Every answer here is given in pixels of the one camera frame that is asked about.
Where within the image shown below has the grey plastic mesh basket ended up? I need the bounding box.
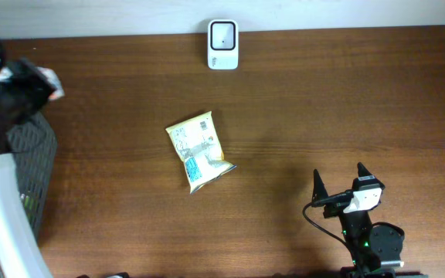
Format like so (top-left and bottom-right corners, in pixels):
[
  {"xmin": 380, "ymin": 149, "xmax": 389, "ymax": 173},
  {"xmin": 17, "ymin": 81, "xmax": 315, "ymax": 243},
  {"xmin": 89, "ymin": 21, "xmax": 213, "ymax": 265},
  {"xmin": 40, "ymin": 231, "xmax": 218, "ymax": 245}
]
[{"xmin": 8, "ymin": 113, "xmax": 57, "ymax": 237}]

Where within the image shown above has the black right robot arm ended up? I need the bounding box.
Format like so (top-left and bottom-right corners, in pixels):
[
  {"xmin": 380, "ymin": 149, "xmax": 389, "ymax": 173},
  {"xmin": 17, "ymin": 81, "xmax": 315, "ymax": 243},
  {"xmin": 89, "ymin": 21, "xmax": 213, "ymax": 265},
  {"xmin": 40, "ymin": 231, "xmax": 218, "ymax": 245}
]
[{"xmin": 305, "ymin": 163, "xmax": 405, "ymax": 277}]

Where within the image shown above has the yellow snack bag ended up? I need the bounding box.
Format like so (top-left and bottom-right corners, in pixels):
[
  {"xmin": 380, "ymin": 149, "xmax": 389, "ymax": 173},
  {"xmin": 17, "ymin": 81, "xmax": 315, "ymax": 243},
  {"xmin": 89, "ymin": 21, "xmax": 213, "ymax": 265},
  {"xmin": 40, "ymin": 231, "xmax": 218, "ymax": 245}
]
[{"xmin": 165, "ymin": 111, "xmax": 236, "ymax": 194}]

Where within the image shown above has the orange tissue pack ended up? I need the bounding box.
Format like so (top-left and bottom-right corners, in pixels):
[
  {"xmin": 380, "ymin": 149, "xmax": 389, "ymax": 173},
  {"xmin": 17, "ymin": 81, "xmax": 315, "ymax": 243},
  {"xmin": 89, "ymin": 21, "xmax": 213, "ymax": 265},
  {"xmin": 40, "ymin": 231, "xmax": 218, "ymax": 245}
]
[{"xmin": 38, "ymin": 67, "xmax": 65, "ymax": 101}]

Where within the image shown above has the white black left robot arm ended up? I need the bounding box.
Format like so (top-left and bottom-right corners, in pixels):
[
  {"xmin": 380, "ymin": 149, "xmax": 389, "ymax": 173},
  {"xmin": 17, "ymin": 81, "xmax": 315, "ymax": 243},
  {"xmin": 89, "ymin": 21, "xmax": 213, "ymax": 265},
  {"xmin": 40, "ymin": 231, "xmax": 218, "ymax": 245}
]
[{"xmin": 0, "ymin": 41, "xmax": 57, "ymax": 277}]

